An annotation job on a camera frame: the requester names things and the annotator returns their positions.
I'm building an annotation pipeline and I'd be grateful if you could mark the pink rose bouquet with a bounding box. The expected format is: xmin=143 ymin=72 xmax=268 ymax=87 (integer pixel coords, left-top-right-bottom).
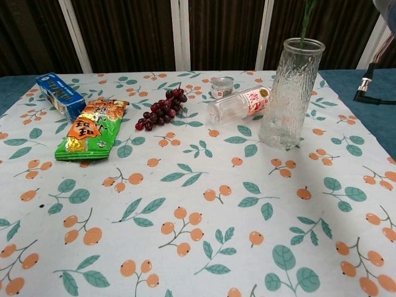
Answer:
xmin=298 ymin=0 xmax=315 ymax=50

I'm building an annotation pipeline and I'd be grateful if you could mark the textured clear glass vase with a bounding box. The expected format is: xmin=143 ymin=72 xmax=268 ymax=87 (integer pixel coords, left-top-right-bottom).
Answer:
xmin=258 ymin=37 xmax=327 ymax=151

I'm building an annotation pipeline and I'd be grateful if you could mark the floral print tablecloth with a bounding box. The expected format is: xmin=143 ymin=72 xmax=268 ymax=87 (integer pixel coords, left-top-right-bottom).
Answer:
xmin=0 ymin=70 xmax=396 ymax=297

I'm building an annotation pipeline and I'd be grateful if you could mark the purple grape bunch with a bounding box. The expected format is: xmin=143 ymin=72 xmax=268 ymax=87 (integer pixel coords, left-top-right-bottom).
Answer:
xmin=135 ymin=82 xmax=189 ymax=132

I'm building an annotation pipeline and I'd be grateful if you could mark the clear bottle red label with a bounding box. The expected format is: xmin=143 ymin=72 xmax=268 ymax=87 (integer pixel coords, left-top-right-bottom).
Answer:
xmin=206 ymin=85 xmax=273 ymax=126

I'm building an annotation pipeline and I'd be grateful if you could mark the small glass jar silver lid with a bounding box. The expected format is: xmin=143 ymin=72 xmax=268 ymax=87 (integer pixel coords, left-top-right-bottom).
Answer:
xmin=211 ymin=77 xmax=233 ymax=100

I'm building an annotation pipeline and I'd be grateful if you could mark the green orange snack bag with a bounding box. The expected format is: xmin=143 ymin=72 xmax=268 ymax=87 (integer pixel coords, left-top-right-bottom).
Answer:
xmin=54 ymin=98 xmax=130 ymax=162

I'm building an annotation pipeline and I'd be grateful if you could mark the blue rectangular carton box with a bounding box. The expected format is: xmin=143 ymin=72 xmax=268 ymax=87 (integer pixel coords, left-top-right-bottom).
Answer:
xmin=35 ymin=72 xmax=87 ymax=123

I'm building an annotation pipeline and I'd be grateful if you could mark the white frame post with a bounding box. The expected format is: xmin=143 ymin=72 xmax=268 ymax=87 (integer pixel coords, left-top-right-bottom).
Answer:
xmin=247 ymin=0 xmax=275 ymax=72
xmin=170 ymin=0 xmax=192 ymax=72
xmin=58 ymin=0 xmax=94 ymax=74
xmin=356 ymin=14 xmax=391 ymax=71

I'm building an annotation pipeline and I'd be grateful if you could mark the black cable metal connector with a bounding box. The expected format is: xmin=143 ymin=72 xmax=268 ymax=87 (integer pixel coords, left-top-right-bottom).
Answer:
xmin=354 ymin=61 xmax=396 ymax=106

